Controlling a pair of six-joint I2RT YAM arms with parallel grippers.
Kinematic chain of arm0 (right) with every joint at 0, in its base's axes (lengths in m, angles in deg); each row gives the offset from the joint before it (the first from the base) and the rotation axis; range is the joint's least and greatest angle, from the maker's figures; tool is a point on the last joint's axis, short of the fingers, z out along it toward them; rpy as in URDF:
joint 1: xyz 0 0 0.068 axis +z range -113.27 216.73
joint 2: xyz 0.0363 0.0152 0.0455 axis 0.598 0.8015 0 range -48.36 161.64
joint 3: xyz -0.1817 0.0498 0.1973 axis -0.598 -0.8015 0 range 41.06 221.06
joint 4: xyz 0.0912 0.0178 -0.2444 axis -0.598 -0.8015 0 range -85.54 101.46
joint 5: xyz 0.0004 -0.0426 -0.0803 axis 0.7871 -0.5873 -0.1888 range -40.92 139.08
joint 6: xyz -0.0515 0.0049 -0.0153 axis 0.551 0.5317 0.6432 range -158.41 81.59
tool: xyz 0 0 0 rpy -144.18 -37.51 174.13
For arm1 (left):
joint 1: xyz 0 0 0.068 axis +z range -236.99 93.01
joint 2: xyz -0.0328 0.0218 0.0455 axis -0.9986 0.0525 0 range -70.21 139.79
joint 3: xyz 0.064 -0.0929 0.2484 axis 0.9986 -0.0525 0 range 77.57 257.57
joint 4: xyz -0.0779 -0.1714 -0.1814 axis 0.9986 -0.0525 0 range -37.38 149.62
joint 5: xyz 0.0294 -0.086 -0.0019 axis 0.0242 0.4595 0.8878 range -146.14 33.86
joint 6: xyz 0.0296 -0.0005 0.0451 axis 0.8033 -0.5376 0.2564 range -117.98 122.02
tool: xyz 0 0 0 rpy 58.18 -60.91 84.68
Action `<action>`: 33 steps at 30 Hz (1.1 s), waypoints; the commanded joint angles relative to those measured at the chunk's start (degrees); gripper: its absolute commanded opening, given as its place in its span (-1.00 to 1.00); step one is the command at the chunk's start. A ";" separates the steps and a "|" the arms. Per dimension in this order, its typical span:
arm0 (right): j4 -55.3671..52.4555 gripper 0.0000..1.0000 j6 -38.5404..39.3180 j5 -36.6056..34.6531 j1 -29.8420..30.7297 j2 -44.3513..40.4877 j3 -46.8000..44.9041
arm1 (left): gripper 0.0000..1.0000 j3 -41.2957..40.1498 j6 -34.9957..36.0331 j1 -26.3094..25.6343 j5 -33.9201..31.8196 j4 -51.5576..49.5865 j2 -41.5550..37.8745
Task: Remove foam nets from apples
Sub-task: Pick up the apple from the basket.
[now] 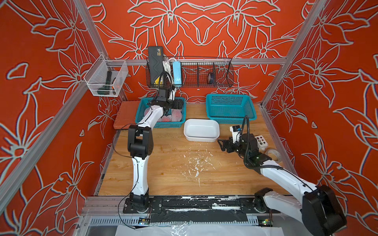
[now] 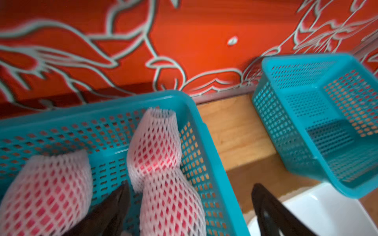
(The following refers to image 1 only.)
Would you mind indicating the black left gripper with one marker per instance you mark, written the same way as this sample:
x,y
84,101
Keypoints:
x,y
175,102

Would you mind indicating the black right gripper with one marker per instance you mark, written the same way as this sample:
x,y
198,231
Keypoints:
x,y
229,142

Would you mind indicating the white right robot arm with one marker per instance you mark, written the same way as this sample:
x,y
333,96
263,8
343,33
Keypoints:
x,y
316,207

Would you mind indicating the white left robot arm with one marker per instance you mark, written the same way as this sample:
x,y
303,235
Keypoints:
x,y
141,144

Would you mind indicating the orange foam pad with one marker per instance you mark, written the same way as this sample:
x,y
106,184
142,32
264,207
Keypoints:
x,y
126,115

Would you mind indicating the white plastic tray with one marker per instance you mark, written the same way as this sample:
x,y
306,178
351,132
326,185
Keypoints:
x,y
201,130

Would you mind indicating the white button control box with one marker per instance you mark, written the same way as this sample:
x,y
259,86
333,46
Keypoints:
x,y
262,143

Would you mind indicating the teal right plastic basket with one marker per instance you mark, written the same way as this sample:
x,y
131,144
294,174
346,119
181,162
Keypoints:
x,y
230,108

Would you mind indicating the teal plastic basket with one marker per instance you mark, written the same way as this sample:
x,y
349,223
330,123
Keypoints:
x,y
151,119
230,108

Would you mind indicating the teal left plastic basket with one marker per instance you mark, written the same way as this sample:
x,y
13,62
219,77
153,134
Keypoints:
x,y
151,119

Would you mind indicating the light blue box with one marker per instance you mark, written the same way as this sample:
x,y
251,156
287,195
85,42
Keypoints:
x,y
177,74

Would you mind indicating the small dark blue object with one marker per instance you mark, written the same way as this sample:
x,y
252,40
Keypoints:
x,y
211,78

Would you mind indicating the clear tape roll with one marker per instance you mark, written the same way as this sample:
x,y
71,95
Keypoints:
x,y
274,154

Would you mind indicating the black rectangular device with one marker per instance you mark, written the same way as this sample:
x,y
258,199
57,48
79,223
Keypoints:
x,y
155,63

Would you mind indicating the dark tool in clear box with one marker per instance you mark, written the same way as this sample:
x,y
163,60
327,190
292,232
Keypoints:
x,y
106,89

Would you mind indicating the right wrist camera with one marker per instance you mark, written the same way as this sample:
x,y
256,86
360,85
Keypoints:
x,y
236,133

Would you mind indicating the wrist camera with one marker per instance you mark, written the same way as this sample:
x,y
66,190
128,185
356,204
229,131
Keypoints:
x,y
165,94
236,133

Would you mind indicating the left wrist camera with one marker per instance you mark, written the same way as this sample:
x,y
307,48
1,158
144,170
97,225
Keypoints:
x,y
165,94

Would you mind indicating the black wire wall basket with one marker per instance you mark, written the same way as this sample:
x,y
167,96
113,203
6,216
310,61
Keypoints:
x,y
195,72

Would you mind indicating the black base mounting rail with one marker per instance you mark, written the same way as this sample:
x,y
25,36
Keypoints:
x,y
170,210

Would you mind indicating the clear acrylic wall box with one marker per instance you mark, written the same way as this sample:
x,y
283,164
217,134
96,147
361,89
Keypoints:
x,y
96,76

